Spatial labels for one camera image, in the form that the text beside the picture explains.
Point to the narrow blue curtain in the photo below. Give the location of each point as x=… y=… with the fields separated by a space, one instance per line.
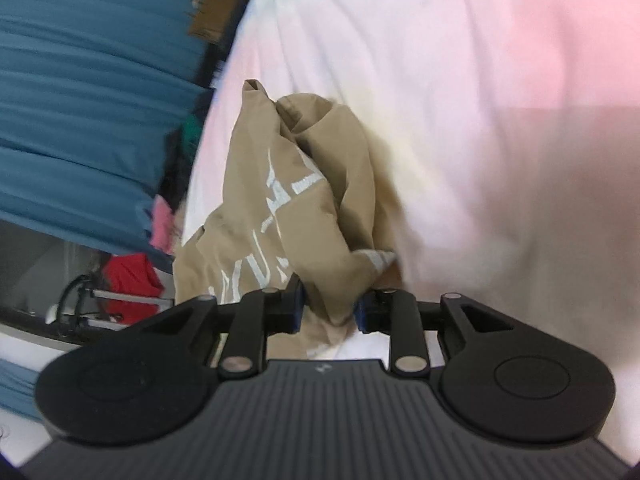
x=17 y=390

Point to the dark framed window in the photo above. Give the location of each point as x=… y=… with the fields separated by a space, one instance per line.
x=45 y=265

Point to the brown paper bag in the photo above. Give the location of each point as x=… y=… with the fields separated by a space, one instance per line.
x=212 y=15

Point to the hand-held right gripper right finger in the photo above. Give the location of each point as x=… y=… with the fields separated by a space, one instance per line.
x=361 y=315

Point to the tan printed t-shirt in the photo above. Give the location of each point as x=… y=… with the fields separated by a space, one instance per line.
x=260 y=220

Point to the black cloth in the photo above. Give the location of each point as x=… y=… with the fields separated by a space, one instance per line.
x=175 y=170

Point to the red cloth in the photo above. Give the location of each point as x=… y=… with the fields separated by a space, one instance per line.
x=132 y=280

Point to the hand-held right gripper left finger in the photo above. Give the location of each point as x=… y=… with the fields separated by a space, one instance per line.
x=297 y=307

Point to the pink cloth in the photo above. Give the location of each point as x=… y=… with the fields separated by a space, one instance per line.
x=162 y=225

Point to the garment steamer stand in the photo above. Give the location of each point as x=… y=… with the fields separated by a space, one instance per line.
x=105 y=300

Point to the wide blue curtain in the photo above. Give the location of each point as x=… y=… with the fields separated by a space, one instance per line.
x=85 y=110

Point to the pastel bed sheet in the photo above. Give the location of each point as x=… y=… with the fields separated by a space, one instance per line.
x=475 y=135

